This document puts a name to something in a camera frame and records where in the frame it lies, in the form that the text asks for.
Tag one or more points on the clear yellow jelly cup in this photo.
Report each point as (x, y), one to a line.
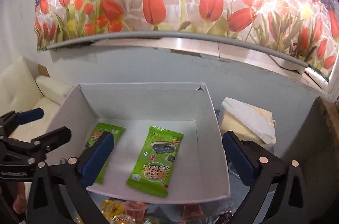
(149, 220)

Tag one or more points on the green seaweed snack packet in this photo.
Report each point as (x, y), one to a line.
(153, 169)

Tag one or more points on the tissue box with tissue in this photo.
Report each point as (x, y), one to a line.
(248, 122)

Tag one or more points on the wooden side shelf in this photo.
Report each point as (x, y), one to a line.
(330, 114)

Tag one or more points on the white cardboard box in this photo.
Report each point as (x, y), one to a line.
(125, 101)

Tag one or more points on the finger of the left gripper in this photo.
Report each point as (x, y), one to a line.
(13, 119)
(40, 146)

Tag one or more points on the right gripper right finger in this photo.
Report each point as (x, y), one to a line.
(259, 169)

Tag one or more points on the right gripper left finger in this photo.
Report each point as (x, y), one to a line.
(46, 203)

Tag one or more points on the cream white sofa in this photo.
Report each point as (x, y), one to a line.
(21, 92)

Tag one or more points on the red jelly cup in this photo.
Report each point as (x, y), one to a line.
(192, 212)
(135, 210)

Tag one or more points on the blue table cloth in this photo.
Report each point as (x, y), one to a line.
(233, 186)

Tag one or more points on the person's left hand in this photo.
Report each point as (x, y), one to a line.
(14, 194)

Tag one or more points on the clear dark snack packet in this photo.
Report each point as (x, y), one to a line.
(223, 213)

